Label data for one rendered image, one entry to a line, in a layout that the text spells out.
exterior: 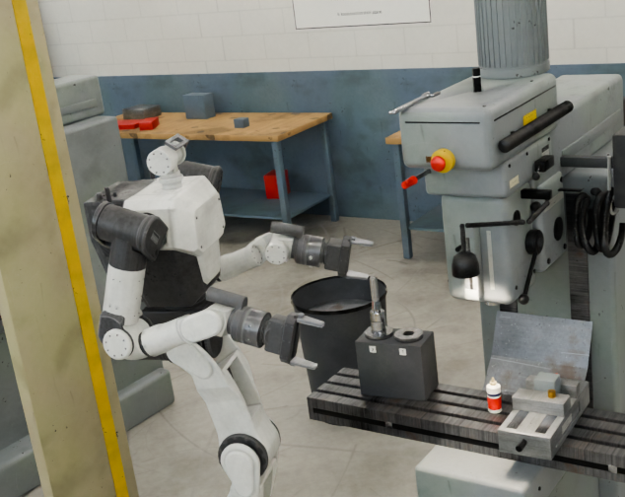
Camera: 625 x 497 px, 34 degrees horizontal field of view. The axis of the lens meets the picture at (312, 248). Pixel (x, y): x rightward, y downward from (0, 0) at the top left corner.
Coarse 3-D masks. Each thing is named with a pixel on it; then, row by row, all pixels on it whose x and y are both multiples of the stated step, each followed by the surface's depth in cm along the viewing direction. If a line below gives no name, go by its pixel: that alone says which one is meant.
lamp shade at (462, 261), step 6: (462, 252) 265; (468, 252) 265; (456, 258) 264; (462, 258) 263; (468, 258) 263; (474, 258) 264; (456, 264) 264; (462, 264) 263; (468, 264) 263; (474, 264) 264; (456, 270) 264; (462, 270) 263; (468, 270) 263; (474, 270) 264; (456, 276) 265; (462, 276) 264; (468, 276) 264; (474, 276) 264
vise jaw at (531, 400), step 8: (520, 392) 288; (528, 392) 287; (536, 392) 286; (544, 392) 286; (520, 400) 285; (528, 400) 284; (536, 400) 282; (544, 400) 282; (552, 400) 281; (560, 400) 280; (568, 400) 282; (520, 408) 286; (528, 408) 284; (536, 408) 283; (544, 408) 282; (552, 408) 280; (560, 408) 279; (568, 408) 282
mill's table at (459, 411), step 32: (352, 384) 331; (320, 416) 326; (352, 416) 318; (384, 416) 311; (416, 416) 305; (448, 416) 302; (480, 416) 300; (608, 416) 291; (480, 448) 295; (576, 448) 277; (608, 448) 275
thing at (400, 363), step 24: (360, 336) 320; (384, 336) 315; (408, 336) 312; (432, 336) 316; (360, 360) 318; (384, 360) 314; (408, 360) 311; (432, 360) 317; (360, 384) 322; (384, 384) 317; (408, 384) 313; (432, 384) 317
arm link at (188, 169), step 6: (186, 162) 283; (192, 162) 284; (180, 168) 281; (186, 168) 281; (192, 168) 281; (198, 168) 281; (204, 168) 281; (210, 168) 281; (186, 174) 280; (192, 174) 280; (198, 174) 280; (204, 174) 280
